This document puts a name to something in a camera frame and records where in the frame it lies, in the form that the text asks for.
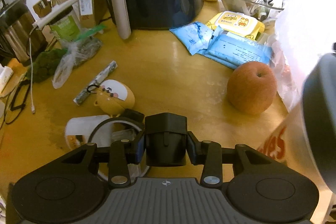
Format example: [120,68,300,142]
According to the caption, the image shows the clear plastic bag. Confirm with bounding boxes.
[52,36,102,89]

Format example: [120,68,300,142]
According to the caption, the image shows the yellow wet wipes pack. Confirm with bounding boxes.
[206,11,265,40]

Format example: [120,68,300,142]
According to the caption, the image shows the white pill bottle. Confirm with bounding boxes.
[64,115,112,149]

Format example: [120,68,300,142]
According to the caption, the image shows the black plastic adapter block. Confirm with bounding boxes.
[145,113,187,167]

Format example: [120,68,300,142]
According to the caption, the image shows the light blue wipes pack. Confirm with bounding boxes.
[198,27,272,69]

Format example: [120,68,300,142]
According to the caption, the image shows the black eyeglasses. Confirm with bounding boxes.
[4,80,31,124]

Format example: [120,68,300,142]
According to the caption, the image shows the blue wet wipes pack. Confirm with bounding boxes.
[169,22,213,55]

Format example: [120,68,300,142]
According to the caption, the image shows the white tissue box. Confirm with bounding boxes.
[0,65,14,93]

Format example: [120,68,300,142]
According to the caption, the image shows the red apple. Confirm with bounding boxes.
[227,61,277,115]

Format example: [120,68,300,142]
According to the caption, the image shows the clear small plastic case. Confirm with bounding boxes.
[111,128,137,143]

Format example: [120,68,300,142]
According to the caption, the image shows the tan cartoon earbud case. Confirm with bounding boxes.
[94,80,135,116]

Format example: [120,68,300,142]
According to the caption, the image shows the stainless steel electric kettle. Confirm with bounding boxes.
[1,0,48,66]

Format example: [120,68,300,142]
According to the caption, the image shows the clear shaker bottle grey lid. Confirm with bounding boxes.
[258,52,335,192]

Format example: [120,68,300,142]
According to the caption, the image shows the silver foil stick packet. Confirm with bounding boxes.
[73,60,118,106]

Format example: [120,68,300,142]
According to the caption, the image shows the green label can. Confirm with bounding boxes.
[49,6,81,42]

